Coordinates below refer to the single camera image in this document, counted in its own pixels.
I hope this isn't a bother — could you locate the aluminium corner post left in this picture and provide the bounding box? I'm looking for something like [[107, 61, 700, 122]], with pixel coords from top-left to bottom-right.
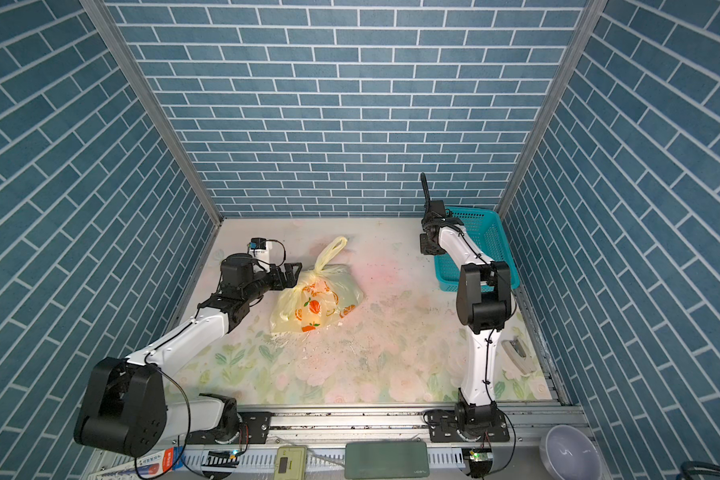
[[80, 0, 223, 228]]

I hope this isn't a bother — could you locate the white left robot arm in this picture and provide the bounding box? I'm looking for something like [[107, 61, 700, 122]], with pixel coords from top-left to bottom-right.
[[73, 253, 302, 458]]

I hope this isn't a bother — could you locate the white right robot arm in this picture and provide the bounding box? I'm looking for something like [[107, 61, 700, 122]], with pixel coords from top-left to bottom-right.
[[419, 173, 513, 441]]

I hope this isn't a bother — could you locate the aluminium corner post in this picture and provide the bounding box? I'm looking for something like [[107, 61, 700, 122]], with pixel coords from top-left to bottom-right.
[[497, 0, 607, 220], [80, 0, 223, 228]]

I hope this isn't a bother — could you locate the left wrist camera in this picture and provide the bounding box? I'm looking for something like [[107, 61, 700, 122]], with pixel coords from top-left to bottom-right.
[[248, 237, 274, 264]]

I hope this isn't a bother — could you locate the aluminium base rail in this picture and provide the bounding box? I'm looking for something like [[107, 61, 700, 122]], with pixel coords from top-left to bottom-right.
[[238, 401, 593, 447]]

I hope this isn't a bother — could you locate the small yellow-green timer box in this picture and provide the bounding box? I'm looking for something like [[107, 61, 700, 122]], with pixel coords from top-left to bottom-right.
[[273, 446, 308, 480]]

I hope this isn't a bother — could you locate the white tool on table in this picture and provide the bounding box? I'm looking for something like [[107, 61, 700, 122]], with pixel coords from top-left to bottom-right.
[[501, 337, 535, 376]]

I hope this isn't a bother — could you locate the yellow printed plastic bag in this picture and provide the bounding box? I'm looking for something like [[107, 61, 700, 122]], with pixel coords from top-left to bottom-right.
[[270, 236, 365, 335]]

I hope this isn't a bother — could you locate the white bowl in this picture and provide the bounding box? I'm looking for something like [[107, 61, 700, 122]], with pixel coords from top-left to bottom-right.
[[539, 425, 603, 480]]

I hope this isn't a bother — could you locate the teal perforated plastic basket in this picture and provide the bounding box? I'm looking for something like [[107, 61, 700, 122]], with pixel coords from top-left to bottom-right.
[[434, 206, 520, 292]]

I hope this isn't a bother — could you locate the red white blue box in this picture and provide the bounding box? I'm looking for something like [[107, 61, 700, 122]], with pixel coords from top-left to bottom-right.
[[104, 446, 187, 480]]

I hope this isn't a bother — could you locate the aluminium corner post right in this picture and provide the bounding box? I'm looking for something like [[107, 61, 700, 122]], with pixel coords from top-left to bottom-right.
[[497, 0, 607, 220]]

